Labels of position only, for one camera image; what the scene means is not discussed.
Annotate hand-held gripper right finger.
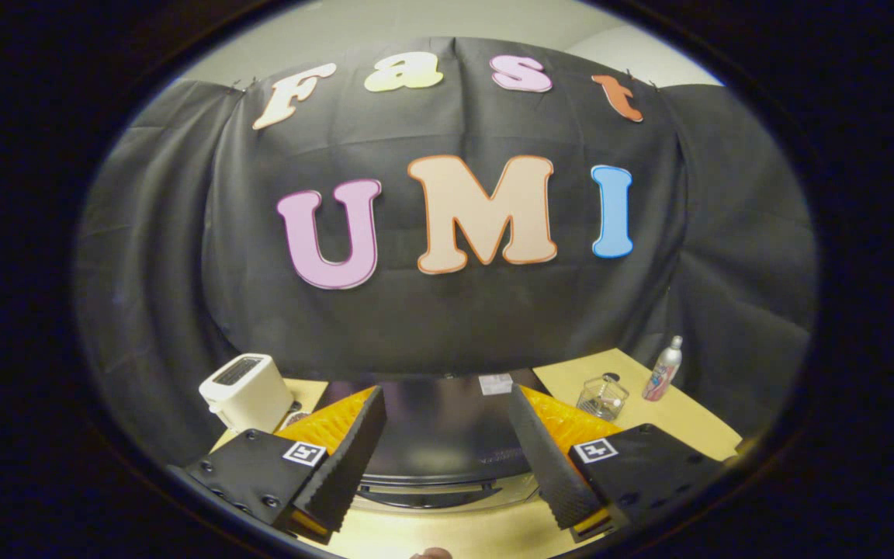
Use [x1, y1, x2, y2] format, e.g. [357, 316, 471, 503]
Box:
[508, 384, 727, 544]

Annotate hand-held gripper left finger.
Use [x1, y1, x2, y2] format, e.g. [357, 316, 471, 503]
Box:
[183, 386, 387, 545]

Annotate glass toaster oven door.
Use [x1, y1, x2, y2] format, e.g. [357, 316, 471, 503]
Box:
[352, 472, 542, 514]

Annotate black toaster oven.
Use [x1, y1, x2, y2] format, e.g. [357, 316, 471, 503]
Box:
[315, 370, 553, 487]

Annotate white bread toaster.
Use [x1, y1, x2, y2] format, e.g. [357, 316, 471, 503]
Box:
[198, 353, 295, 434]

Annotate clear glass jar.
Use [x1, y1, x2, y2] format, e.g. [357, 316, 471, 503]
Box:
[576, 373, 630, 422]

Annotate black backdrop cloth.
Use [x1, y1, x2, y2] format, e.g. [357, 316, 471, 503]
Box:
[74, 36, 818, 467]

